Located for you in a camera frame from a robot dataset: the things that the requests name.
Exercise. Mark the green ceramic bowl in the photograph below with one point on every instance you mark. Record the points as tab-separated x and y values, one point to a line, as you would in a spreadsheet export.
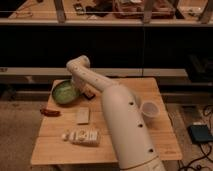
65	92

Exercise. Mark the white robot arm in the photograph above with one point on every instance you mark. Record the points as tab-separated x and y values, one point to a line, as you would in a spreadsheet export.
129	134

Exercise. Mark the dark chocolate bar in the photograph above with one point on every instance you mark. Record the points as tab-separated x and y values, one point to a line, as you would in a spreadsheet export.
88	94

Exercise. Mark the tan sponge block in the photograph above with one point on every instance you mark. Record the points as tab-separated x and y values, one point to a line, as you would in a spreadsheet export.
83	115

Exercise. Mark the white paper cup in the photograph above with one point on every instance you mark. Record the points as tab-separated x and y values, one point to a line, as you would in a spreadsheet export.
149	111

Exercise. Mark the red sausage toy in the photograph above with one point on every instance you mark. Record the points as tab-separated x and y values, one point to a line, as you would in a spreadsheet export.
49	113

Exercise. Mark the wooden shelf bench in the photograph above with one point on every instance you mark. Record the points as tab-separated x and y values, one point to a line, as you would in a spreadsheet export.
24	75

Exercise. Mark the black foot pedal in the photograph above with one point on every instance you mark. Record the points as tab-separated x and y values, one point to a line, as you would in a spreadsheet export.
200	134

